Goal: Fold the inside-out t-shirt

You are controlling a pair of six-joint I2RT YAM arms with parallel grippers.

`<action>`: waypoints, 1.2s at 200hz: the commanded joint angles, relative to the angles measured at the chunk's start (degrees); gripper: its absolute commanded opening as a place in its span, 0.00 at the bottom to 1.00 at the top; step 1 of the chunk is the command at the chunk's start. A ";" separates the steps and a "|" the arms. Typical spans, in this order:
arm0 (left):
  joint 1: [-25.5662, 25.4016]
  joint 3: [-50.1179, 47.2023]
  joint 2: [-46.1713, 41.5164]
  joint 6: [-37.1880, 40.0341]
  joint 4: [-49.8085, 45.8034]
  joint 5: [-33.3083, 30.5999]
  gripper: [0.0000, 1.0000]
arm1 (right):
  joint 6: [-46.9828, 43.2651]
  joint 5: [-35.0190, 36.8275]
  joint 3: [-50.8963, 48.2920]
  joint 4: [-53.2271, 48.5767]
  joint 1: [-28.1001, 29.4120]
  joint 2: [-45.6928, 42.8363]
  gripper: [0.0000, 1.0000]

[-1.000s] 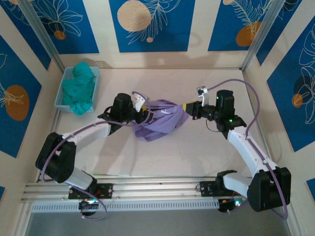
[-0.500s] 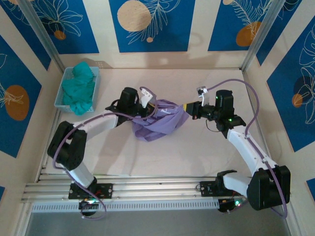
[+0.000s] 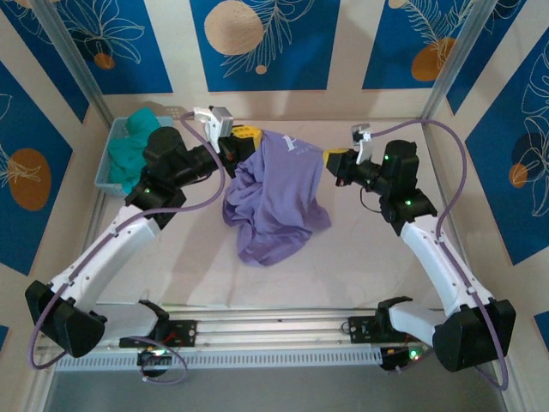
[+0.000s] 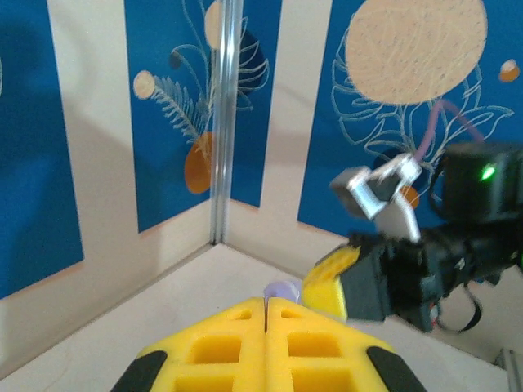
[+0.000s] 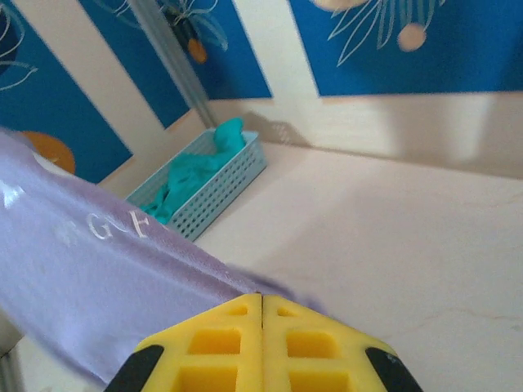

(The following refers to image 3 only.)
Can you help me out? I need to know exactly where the purple t-shirt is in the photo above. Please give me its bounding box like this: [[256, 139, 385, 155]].
[[220, 128, 333, 269]]

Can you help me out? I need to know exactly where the light blue plastic basket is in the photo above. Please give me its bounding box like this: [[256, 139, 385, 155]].
[[94, 115, 177, 199]]

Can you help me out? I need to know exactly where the teal garment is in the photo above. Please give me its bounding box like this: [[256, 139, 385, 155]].
[[106, 107, 172, 195]]

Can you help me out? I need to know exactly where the white table cover cloth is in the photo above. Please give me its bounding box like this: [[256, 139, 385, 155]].
[[79, 119, 475, 309]]

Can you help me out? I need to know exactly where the right black electronics box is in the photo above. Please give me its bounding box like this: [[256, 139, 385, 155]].
[[379, 345, 434, 374]]

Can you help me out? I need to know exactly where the black electronics box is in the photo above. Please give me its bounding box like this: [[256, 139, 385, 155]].
[[136, 348, 173, 379], [379, 345, 434, 374]]

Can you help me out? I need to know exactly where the left black electronics box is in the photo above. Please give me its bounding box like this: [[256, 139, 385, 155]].
[[136, 348, 173, 379]]

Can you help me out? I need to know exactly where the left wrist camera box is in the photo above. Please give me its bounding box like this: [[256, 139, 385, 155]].
[[192, 105, 235, 145]]

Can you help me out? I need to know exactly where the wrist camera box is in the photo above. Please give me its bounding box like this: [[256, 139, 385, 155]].
[[192, 105, 235, 145], [349, 123, 375, 165]]

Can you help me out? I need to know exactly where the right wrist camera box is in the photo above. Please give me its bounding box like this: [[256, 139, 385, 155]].
[[349, 123, 375, 165]]

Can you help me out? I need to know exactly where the thin black wire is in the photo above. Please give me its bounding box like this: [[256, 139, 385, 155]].
[[361, 187, 385, 212]]

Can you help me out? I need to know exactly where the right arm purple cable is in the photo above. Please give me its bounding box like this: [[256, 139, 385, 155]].
[[369, 118, 511, 391]]

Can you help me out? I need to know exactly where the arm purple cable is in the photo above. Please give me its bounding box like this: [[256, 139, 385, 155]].
[[369, 118, 511, 391], [27, 111, 228, 385]]

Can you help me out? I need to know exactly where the aluminium side rail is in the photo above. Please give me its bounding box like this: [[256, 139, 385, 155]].
[[422, 122, 484, 310]]

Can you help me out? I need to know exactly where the aluminium frame post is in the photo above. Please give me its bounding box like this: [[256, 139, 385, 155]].
[[29, 0, 121, 135], [419, 0, 501, 125]]

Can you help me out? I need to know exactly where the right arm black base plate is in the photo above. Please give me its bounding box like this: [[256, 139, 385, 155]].
[[347, 315, 428, 344]]

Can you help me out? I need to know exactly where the aluminium frame beam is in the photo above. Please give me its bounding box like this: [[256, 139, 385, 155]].
[[36, 306, 510, 355]]

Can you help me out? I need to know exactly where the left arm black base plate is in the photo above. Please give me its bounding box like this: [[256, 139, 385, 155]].
[[118, 319, 199, 348]]

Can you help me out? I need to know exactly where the white slotted cable duct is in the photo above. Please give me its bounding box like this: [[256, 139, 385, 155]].
[[54, 348, 383, 373]]

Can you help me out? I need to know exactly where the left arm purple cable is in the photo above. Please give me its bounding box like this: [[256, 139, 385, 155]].
[[27, 111, 228, 385]]

